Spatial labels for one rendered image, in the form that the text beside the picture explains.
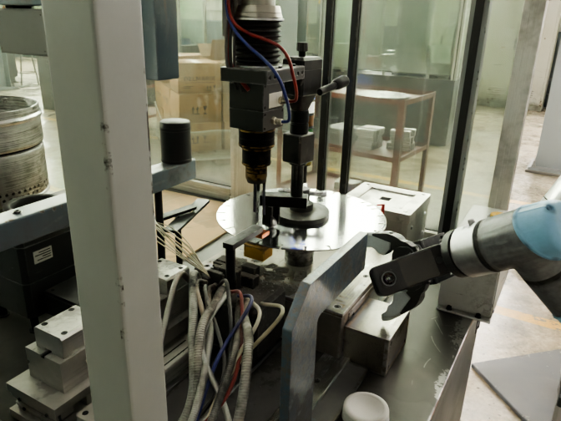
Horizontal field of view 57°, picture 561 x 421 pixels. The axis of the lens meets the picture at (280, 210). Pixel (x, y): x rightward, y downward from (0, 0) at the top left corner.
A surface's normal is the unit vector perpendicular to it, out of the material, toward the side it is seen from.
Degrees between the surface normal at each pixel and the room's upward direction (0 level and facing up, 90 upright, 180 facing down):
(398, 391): 0
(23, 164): 90
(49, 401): 0
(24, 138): 90
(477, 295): 90
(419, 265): 59
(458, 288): 90
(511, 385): 0
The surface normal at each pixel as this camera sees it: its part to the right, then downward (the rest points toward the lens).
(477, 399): 0.03, -0.94
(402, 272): 0.05, -0.18
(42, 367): -0.51, 0.29
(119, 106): 0.87, 0.20
